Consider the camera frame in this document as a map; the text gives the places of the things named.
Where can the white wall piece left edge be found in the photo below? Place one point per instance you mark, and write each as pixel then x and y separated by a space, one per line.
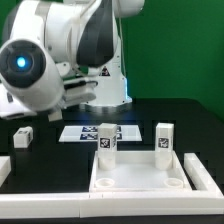
pixel 5 168

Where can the white plate with fiducial tags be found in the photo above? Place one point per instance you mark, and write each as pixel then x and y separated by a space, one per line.
pixel 89 133

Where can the white square tabletop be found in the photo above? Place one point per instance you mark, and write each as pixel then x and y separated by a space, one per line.
pixel 136 171

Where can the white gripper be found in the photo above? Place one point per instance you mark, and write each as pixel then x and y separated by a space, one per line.
pixel 77 91

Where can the white L-shaped obstacle wall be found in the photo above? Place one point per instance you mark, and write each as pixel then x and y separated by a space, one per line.
pixel 204 198

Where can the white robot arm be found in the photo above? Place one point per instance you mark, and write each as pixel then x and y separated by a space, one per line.
pixel 44 41

